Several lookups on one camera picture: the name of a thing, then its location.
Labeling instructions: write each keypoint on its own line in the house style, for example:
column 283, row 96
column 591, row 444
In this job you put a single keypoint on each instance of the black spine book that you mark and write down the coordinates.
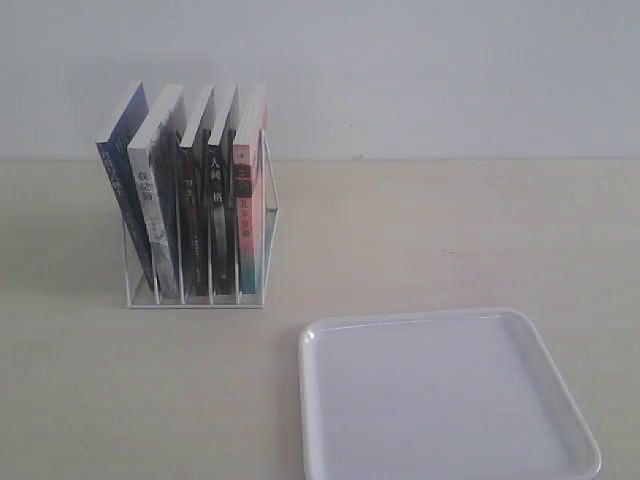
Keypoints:
column 218, row 178

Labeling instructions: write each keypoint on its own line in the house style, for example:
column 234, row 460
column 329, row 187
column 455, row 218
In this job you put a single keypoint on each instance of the pink teal spine book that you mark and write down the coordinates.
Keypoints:
column 248, row 188

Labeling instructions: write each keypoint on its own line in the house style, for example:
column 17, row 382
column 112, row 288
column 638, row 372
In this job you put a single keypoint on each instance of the white square plastic tray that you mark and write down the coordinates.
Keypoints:
column 452, row 394

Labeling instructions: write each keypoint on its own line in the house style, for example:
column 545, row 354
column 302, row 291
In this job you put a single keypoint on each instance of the white wire book rack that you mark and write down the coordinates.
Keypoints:
column 137, row 294

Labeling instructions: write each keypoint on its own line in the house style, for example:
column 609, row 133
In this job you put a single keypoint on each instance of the blue moon cover book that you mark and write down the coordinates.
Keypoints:
column 112, row 145

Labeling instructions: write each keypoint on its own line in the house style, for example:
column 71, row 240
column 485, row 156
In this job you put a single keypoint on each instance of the white grey spine book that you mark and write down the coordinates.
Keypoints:
column 153, row 154

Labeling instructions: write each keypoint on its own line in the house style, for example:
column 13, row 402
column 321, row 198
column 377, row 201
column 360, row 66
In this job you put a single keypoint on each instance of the dark brown spine book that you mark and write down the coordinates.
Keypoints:
column 191, row 157

